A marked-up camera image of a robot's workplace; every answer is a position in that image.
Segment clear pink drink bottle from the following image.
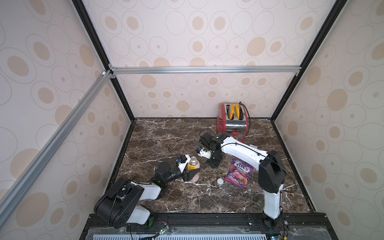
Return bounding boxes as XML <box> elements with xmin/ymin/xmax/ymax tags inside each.
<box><xmin>188</xmin><ymin>156</ymin><xmax>200</xmax><ymax>183</ymax></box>

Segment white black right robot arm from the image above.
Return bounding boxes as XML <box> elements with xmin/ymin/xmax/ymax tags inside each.
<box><xmin>197</xmin><ymin>133</ymin><xmax>287</xmax><ymax>228</ymax></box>

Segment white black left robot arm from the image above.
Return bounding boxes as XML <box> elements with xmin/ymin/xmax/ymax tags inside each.
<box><xmin>94</xmin><ymin>162</ymin><xmax>200</xmax><ymax>229</ymax></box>

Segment white loose bottle cap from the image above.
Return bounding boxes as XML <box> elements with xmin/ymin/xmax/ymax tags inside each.
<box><xmin>217</xmin><ymin>178</ymin><xmax>224</xmax><ymax>185</ymax></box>

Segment purple candy bag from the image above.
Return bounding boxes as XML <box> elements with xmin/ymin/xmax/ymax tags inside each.
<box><xmin>224</xmin><ymin>159</ymin><xmax>254</xmax><ymax>188</ymax></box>

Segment red and steel toaster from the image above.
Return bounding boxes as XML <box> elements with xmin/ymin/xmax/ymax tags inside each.
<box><xmin>217</xmin><ymin>102</ymin><xmax>250</xmax><ymax>143</ymax></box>

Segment yellow toy toast slice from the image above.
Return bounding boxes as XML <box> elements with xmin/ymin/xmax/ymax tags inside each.
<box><xmin>235</xmin><ymin>104</ymin><xmax>242</xmax><ymax>120</ymax></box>
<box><xmin>227</xmin><ymin>104</ymin><xmax>235</xmax><ymax>120</ymax></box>

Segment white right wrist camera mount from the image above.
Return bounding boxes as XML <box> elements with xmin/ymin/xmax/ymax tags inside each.
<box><xmin>196</xmin><ymin>147</ymin><xmax>212</xmax><ymax>159</ymax></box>

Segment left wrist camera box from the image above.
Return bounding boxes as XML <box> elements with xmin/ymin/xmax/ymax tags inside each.
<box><xmin>177</xmin><ymin>155</ymin><xmax>191</xmax><ymax>173</ymax></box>

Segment black right camera cable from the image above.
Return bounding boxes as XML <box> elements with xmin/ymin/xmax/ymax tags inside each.
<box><xmin>183</xmin><ymin>128</ymin><xmax>217</xmax><ymax>152</ymax></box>

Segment black toaster power cable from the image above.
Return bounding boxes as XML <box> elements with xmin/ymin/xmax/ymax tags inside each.
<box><xmin>238</xmin><ymin>101</ymin><xmax>252</xmax><ymax>133</ymax></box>

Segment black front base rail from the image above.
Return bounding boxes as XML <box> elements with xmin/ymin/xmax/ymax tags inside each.
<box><xmin>80</xmin><ymin>213</ymin><xmax>338</xmax><ymax>240</ymax></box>

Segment aluminium horizontal frame bar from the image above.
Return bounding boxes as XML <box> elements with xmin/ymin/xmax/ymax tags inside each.
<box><xmin>108</xmin><ymin>65</ymin><xmax>302</xmax><ymax>77</ymax></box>

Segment aluminium diagonal frame bar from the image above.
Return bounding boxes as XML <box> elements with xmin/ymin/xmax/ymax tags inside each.
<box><xmin>1</xmin><ymin>70</ymin><xmax>113</xmax><ymax>228</ymax></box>

